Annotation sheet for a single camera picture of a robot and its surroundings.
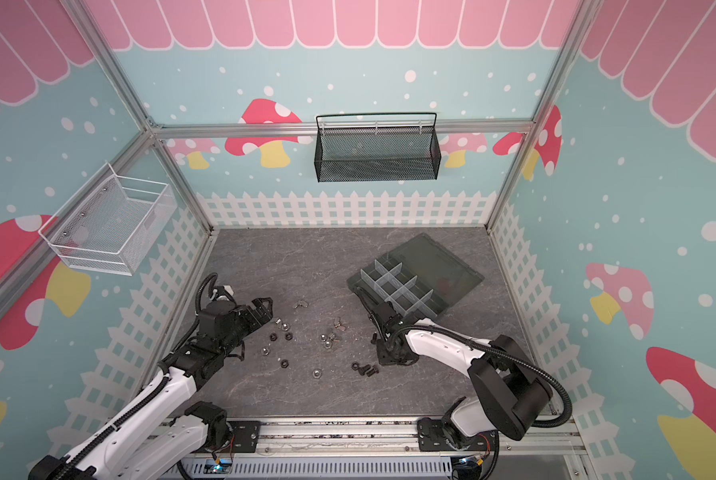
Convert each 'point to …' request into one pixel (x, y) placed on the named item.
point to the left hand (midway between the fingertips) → (262, 312)
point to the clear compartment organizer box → (421, 275)
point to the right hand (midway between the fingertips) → (386, 356)
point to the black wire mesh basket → (370, 147)
